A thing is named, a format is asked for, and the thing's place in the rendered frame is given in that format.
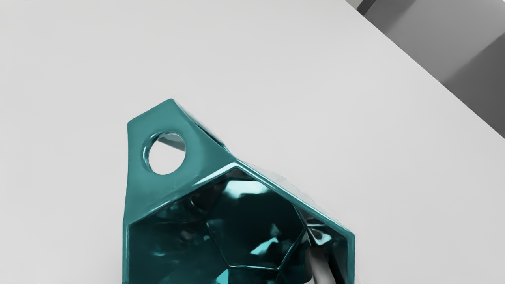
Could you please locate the teal faceted mug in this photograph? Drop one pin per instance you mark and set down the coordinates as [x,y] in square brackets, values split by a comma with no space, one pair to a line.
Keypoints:
[173,197]

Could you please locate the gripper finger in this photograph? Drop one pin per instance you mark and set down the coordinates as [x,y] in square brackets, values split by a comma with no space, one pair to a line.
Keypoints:
[320,272]

